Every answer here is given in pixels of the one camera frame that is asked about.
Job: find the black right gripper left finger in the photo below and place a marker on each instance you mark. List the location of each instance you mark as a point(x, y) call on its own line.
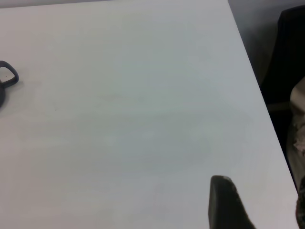
point(224, 205)

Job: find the beige crumpled cloth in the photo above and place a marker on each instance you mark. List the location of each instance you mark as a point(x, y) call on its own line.
point(297, 100)

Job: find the black chair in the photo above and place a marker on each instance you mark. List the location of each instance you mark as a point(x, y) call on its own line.
point(286, 47)

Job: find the dark grey ceramic mug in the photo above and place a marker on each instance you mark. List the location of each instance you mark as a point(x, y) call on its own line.
point(14, 74)

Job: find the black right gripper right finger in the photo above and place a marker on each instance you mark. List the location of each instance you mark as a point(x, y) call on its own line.
point(301, 207)

